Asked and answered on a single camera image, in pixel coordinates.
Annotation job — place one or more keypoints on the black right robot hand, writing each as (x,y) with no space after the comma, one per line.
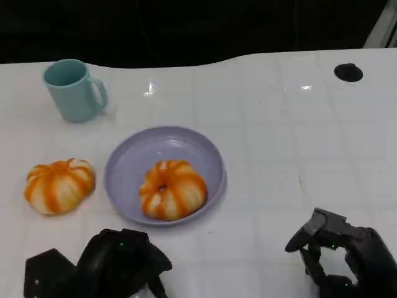
(375,264)

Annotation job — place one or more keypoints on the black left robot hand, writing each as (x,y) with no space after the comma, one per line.
(118,264)

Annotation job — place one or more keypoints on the orange and white bread roll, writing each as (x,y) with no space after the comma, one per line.
(59,186)
(173,192)

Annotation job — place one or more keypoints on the lilac plate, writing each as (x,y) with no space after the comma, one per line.
(130,174)

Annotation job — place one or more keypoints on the pale green mug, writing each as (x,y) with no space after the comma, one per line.
(71,99)

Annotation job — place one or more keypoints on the black table grommet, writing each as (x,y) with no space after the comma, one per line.
(348,73)

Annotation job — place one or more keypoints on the black cloth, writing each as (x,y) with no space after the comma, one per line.
(186,28)

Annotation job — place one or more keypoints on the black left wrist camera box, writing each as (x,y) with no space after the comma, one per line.
(49,273)

